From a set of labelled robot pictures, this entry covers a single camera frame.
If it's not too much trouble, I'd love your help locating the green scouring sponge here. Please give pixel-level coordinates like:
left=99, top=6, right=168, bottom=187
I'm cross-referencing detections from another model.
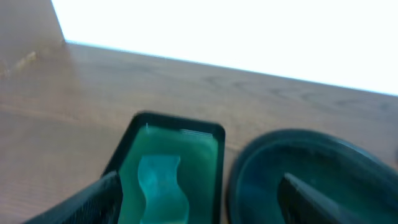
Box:
left=137, top=155, right=190, bottom=224

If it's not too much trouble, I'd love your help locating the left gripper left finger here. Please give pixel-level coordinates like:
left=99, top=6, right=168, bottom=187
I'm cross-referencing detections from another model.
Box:
left=26, top=171, right=123, bottom=224

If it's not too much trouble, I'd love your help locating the round black tray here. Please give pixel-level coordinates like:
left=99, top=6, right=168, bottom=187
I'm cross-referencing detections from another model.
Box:
left=226, top=129, right=397, bottom=223

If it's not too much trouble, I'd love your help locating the black rectangular water tray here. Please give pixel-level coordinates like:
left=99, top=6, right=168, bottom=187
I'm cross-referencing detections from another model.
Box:
left=103, top=111, right=225, bottom=224

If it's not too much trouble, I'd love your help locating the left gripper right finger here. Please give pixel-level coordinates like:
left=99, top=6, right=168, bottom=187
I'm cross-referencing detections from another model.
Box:
left=277, top=173, right=364, bottom=224

